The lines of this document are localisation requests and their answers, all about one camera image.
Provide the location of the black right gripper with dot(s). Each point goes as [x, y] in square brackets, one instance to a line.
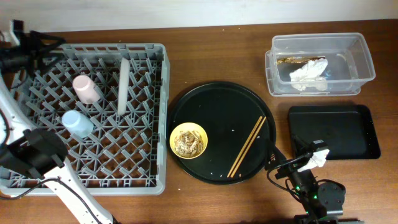
[294, 168]

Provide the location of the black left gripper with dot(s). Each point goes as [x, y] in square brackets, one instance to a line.
[32, 50]

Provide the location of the pink plastic cup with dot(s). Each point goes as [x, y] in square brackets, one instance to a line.
[84, 87]

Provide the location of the light blue plastic cup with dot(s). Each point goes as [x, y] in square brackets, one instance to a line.
[77, 123]

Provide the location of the grey round plate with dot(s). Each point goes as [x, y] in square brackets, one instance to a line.
[123, 86]

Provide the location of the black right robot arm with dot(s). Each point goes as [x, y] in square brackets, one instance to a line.
[299, 185]

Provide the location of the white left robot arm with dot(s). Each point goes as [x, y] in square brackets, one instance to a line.
[34, 152]

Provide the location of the grey plastic dishwasher rack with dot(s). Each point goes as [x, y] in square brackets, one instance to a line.
[123, 155]

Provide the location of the clear plastic waste bin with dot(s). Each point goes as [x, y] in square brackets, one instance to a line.
[331, 64]

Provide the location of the wooden chopstick right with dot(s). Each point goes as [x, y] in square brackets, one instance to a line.
[248, 147]

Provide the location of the wooden chopstick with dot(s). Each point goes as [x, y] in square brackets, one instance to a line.
[248, 147]
[244, 146]

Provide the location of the wooden chopstick left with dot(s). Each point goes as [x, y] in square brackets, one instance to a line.
[244, 146]

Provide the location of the black rectangular tray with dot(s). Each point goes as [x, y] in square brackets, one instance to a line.
[348, 130]

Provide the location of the round black serving tray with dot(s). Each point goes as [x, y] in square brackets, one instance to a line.
[227, 112]

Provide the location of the crumpled white tissue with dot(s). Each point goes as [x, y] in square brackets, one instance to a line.
[310, 76]

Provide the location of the gold foil wrapper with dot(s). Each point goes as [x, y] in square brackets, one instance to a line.
[298, 59]

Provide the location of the yellow bowl with food scraps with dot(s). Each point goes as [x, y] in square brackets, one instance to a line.
[188, 140]

